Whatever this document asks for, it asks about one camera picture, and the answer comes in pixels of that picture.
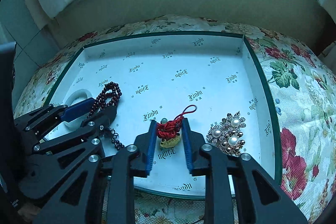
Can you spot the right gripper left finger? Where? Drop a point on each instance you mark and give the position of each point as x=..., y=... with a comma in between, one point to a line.
x=119, y=170

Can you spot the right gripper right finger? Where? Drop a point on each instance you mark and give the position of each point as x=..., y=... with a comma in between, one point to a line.
x=236, y=185

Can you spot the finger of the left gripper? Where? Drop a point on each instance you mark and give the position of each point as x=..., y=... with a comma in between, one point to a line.
x=74, y=143
x=44, y=119

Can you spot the red knot gold charm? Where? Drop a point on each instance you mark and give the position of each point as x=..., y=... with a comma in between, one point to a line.
x=169, y=131

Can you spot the white jade bangle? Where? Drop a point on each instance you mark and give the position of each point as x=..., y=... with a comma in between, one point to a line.
x=76, y=100

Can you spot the floral bedspread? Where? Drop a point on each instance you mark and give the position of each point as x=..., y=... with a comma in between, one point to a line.
x=302, y=86

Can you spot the dark green jewelry tray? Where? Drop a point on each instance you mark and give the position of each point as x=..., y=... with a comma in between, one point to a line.
x=161, y=74

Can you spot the pearl gold brooch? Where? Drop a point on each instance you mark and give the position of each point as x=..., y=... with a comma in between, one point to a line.
x=227, y=135

